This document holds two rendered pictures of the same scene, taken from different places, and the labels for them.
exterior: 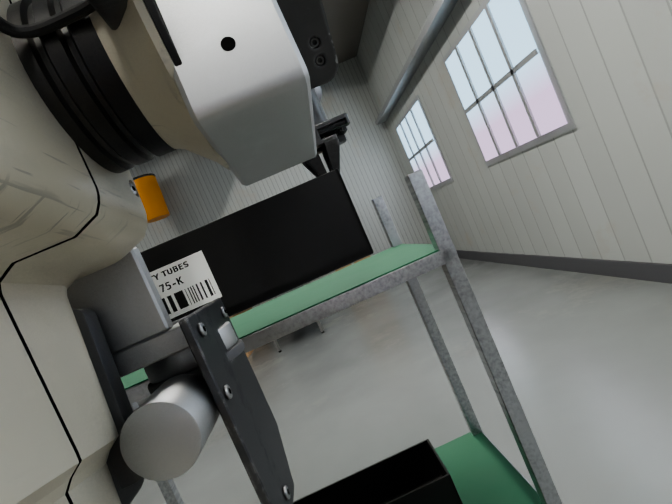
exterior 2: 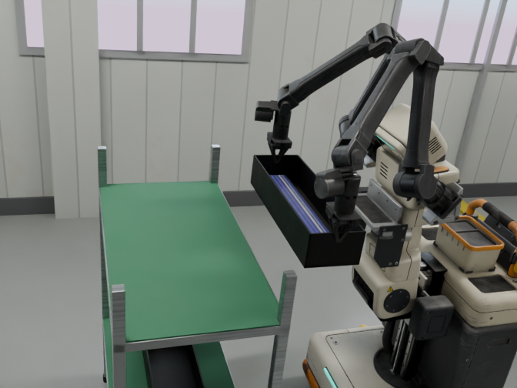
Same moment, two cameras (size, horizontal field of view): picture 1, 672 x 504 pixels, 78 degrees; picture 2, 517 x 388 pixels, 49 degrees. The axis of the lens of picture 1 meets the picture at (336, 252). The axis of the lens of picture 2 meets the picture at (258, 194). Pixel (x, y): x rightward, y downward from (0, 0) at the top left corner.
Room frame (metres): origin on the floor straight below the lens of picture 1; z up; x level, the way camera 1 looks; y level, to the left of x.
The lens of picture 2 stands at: (1.17, 1.82, 1.89)
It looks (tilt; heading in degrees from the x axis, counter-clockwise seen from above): 25 degrees down; 254
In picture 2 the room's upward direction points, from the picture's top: 6 degrees clockwise
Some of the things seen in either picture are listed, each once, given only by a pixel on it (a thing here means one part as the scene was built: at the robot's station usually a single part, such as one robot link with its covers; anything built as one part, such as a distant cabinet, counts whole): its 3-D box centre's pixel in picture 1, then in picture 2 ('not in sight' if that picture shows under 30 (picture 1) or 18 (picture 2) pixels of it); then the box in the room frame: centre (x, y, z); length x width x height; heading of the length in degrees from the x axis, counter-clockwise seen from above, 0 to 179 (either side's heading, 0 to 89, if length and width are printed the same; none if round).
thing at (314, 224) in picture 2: not in sight; (299, 211); (0.58, 0.25, 1.04); 0.51 x 0.07 x 0.03; 93
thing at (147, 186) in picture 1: (149, 198); not in sight; (6.42, 2.27, 2.64); 0.42 x 0.41 x 0.65; 92
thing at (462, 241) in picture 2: not in sight; (466, 243); (-0.12, 0.21, 0.87); 0.23 x 0.15 x 0.11; 93
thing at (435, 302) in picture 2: not in sight; (398, 302); (0.16, 0.29, 0.68); 0.28 x 0.27 x 0.25; 93
